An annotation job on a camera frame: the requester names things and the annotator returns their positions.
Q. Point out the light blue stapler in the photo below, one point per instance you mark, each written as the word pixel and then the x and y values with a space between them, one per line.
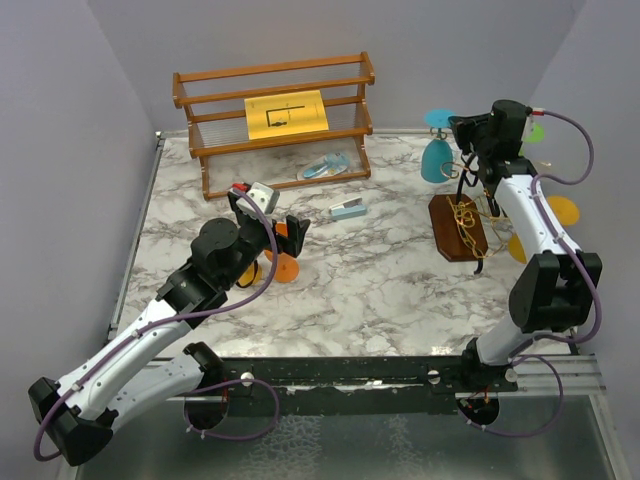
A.
pixel 348 209

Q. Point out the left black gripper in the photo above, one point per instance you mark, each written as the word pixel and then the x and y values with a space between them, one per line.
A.
pixel 292 244

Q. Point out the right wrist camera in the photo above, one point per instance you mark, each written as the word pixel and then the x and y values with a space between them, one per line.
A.
pixel 535 114

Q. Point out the green wine glass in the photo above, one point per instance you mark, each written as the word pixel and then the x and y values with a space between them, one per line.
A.
pixel 532 133

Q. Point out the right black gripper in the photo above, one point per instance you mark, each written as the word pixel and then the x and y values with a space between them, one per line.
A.
pixel 463 127

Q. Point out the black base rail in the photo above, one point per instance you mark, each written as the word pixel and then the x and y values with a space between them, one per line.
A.
pixel 327 386

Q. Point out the wine glass rack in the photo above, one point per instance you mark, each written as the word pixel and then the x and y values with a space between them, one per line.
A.
pixel 458 222

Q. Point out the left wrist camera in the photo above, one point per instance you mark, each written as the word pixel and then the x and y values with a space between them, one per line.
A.
pixel 265 197

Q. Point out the yellow wine glass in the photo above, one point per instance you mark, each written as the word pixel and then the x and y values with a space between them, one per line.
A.
pixel 565 210
pixel 250 277

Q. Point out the yellow book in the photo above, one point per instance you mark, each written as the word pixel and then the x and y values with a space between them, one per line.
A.
pixel 285 114

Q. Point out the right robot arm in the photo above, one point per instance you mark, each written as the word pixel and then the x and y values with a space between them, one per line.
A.
pixel 556 297

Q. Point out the blue correction tape package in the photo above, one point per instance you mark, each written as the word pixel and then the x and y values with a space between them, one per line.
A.
pixel 328 165

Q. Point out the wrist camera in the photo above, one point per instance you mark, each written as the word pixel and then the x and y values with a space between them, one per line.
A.
pixel 265 197
pixel 535 114

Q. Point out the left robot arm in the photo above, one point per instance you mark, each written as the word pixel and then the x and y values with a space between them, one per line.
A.
pixel 79 413

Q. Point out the wooden shelf rack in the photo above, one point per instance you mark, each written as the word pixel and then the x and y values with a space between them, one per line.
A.
pixel 244 109

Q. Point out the orange wine glass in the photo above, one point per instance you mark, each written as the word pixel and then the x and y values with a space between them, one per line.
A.
pixel 287 266

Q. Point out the blue wine glass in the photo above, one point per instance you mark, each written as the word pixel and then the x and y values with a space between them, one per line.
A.
pixel 437 157

